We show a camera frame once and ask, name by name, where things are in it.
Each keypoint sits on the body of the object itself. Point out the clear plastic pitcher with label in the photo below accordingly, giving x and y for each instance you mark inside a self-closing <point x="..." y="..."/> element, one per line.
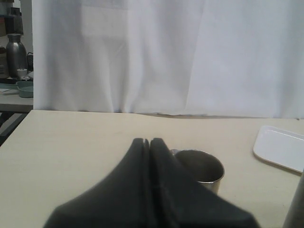
<point x="295" y="215"/>

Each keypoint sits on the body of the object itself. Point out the small white cup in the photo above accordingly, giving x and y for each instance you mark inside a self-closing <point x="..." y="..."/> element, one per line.
<point x="22" y="73"/>

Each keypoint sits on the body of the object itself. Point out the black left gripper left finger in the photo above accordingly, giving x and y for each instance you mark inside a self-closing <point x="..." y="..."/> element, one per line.
<point x="123" y="199"/>

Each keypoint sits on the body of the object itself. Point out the dark metal vase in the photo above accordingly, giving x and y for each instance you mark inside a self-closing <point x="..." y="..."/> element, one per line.
<point x="16" y="55"/>

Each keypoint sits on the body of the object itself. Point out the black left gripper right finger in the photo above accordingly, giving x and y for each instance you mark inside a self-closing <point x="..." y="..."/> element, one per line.
<point x="181" y="202"/>

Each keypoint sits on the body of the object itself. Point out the teal plastic basin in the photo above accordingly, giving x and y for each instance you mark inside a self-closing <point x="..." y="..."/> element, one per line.
<point x="25" y="89"/>

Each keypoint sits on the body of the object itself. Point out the grey side table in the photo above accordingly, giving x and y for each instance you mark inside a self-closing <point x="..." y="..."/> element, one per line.
<point x="10" y="101"/>

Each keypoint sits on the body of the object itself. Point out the white plastic tray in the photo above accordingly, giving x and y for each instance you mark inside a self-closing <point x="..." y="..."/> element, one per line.
<point x="280" y="147"/>

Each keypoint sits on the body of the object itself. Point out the steel mug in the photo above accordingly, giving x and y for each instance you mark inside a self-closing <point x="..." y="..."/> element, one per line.
<point x="204" y="167"/>

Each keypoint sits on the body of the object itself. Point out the white backdrop curtain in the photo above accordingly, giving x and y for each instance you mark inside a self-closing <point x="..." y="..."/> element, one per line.
<point x="235" y="58"/>

